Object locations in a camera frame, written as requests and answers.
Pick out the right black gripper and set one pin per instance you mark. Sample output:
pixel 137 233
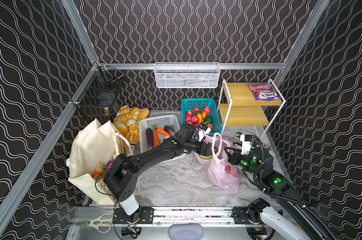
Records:
pixel 234 157

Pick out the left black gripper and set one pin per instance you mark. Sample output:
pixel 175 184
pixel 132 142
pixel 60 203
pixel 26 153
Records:
pixel 204 148

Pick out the red tomato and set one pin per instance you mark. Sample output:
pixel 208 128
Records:
pixel 228 169

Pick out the pink plastic grocery bag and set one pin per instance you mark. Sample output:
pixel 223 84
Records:
pixel 215 168

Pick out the purple grape candy bag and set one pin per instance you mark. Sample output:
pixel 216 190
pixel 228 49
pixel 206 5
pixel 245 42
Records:
pixel 110 163

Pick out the orange Fox's candy bag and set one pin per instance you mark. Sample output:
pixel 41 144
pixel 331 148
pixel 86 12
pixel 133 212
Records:
pixel 98 171

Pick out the cream canvas tote bag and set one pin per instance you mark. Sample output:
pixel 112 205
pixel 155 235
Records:
pixel 95 144

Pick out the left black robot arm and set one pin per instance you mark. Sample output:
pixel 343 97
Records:
pixel 121 178

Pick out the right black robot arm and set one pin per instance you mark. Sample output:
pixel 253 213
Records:
pixel 257 161

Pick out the yellow pepper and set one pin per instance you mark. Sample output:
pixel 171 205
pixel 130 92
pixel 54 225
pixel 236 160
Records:
pixel 199 115

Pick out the green round fruit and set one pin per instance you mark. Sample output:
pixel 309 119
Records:
pixel 208 120

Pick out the red apple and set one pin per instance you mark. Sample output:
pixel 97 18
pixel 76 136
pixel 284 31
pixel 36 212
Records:
pixel 195 119

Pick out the purple eggplant right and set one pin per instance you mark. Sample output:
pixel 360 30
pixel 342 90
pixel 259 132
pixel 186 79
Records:
pixel 169 130

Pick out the purple eggplant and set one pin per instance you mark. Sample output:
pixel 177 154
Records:
pixel 150 138
pixel 169 130

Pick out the teal plastic fruit basket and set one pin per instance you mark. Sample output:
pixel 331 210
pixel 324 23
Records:
pixel 201 112

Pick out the orange carrot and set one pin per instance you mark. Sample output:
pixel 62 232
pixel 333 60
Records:
pixel 162 132

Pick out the white wooden two-tier shelf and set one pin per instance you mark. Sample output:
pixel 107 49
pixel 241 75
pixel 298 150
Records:
pixel 238 107

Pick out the purple eggplant left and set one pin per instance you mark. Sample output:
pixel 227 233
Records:
pixel 150 138

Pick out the purple Fox's candy bag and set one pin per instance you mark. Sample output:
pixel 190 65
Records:
pixel 264 92

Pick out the small white bun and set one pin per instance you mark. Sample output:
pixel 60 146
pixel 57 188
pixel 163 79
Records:
pixel 130 122

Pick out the bun back right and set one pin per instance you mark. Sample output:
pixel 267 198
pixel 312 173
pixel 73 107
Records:
pixel 135 111

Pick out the grey foam pad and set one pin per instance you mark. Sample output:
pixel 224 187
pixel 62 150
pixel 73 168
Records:
pixel 186 232

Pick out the striped long bread back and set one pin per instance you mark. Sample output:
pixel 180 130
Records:
pixel 124 117

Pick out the twisted bun back left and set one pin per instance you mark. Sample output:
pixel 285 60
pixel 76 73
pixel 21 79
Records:
pixel 124 110

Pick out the metal base rail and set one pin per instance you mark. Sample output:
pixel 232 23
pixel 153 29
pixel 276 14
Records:
pixel 205 216

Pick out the white wire wall basket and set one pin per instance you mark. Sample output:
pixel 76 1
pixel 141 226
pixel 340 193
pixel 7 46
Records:
pixel 187 75

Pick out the black wire wall basket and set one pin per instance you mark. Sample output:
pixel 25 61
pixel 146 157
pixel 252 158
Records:
pixel 99 100

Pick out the cream handled scissors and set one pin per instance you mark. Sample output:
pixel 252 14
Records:
pixel 102 223

